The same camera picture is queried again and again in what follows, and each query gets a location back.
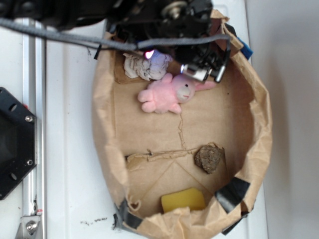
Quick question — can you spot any brown rock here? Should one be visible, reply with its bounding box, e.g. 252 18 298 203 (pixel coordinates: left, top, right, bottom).
194 144 225 174

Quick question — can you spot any brown paper bag bin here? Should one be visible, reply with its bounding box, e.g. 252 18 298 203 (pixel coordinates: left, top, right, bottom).
92 10 272 239

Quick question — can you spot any white plastic tray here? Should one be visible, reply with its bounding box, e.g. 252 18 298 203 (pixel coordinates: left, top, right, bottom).
46 0 269 239

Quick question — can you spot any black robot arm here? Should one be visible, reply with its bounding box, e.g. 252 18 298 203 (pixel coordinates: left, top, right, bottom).
0 0 231 82

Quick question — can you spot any aluminium frame rail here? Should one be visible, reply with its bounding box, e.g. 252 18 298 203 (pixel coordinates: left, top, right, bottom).
22 34 47 239

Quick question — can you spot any pink plush bunny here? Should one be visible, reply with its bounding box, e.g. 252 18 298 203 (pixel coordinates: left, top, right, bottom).
138 73 216 114

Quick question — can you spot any grey braided cable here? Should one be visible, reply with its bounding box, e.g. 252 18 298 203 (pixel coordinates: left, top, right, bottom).
0 16 230 58

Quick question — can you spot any metal corner bracket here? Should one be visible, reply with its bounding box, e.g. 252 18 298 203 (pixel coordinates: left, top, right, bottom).
15 216 43 239

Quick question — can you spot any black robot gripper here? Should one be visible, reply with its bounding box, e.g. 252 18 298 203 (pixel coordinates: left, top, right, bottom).
106 0 230 83

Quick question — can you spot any white paper ball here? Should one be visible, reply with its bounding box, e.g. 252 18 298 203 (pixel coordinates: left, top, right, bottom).
123 53 172 81

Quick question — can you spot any yellow sponge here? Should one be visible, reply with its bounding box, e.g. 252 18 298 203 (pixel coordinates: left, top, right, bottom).
161 188 206 213

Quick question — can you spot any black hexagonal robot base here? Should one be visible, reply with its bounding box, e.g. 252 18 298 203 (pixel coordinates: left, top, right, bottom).
0 87 36 200

